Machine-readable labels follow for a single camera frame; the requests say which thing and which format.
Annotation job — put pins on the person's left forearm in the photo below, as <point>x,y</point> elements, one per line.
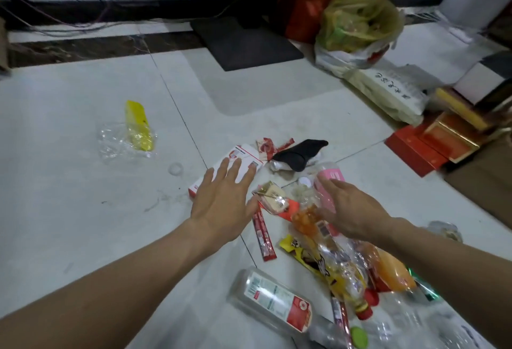
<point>104,288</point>

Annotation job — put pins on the torn red white wrapper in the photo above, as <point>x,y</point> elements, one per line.
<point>272,147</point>

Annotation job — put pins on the white and red carton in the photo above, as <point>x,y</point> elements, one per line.
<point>236,159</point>

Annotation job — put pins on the person's right fingers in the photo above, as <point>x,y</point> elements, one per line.
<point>328,197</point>

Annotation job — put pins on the person's left thumb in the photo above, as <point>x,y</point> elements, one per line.
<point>252,207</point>

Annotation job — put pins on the brown cardboard box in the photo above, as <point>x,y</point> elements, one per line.
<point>486,185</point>

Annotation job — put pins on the green bottle cap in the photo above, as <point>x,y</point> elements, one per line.
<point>359,337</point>

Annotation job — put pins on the yellow snack wrapper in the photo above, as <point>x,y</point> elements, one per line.
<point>310,261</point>

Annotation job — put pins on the small clear jar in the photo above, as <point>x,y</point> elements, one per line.
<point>446,231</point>

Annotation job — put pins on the orange drink bottle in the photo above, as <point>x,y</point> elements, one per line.
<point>390,271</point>

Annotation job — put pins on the crumpled clear plastic bag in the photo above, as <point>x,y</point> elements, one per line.
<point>116,141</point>

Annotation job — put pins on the white and black box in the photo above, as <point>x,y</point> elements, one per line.
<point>486,77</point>

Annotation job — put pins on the pink plastic bottle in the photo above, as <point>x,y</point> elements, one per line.
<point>326,195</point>

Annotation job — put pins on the orange box with gold rim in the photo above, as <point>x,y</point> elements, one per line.
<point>454,137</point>

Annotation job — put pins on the person's left middle finger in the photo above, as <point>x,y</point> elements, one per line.
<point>235,171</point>

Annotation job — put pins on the flat red box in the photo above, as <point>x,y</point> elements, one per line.
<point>414,152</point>

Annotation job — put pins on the yellow-green plastic rubbish bag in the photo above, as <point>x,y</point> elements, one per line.
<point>356,27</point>

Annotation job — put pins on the black stand with base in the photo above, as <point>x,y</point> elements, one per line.
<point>246,43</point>

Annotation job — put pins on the red stick sachet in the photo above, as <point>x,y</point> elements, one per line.
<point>264,239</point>
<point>341,320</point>

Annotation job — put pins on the clear bottle with red cap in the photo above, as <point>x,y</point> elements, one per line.
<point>354,284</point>

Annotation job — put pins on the yellow plastic wrapper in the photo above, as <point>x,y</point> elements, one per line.
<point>138,127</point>

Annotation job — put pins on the red plastic bag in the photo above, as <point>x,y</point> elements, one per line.
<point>306,3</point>

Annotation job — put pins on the white printed bag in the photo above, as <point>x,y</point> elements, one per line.
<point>394,91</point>

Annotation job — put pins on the clear bottle with red label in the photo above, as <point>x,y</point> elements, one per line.
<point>274,300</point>

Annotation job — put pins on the large clear plastic bottle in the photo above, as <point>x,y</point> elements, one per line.
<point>416,322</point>

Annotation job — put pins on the person's left little finger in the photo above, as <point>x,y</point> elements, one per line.
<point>207,181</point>

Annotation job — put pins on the small clear plastic lid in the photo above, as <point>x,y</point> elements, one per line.
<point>175,169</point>

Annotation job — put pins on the orange plastic packet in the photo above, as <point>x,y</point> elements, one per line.
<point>294,209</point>

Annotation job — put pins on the green foil wrapper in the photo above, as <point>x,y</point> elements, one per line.
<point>424,287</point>

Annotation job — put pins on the yellow flat box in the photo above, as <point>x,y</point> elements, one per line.
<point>464,109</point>

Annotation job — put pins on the person's left hand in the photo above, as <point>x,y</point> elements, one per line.
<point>222,211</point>

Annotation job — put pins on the person's right hand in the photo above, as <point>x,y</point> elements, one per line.
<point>354,211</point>

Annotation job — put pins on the black sock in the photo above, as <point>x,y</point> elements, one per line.
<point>300,153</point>

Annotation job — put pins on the person's right forearm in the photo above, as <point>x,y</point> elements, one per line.
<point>448,276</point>

